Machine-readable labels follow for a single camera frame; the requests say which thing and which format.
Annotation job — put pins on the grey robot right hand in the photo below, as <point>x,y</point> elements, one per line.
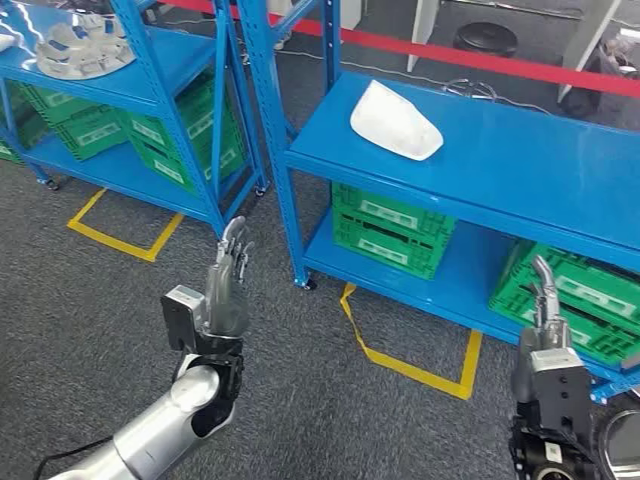
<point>547,311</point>

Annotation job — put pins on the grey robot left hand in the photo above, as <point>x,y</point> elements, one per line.
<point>227,305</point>

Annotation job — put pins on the white plastic shell part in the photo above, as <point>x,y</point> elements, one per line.
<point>395,122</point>
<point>6,43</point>

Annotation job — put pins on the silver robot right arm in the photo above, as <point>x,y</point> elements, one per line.
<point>550,457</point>

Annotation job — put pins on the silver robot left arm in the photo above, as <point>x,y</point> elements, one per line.
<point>164,430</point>

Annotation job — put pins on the blue metal shelf rack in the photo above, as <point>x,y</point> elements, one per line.
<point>175,60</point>
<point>500,152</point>

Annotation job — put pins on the round silver metal part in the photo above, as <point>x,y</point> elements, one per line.
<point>100,56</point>

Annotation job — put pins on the green plastic crate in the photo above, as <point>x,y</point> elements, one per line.
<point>195,122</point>
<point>390,245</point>
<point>90,132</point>
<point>590,298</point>
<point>30,129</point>

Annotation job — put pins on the yellow floor tape square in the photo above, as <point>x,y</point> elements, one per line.
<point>410,371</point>
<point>120,246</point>

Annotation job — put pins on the dark bag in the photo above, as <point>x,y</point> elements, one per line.
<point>585,93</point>

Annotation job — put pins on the black round stool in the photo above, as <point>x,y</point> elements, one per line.
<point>484,36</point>

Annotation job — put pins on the white desk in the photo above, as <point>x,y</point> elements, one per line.
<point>352,13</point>
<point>423,33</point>

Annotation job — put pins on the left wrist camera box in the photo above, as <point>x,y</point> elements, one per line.
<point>180,321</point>

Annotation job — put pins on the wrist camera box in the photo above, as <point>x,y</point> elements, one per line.
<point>180,321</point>
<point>562,391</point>

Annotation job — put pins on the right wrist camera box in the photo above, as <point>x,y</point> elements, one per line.
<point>562,391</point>

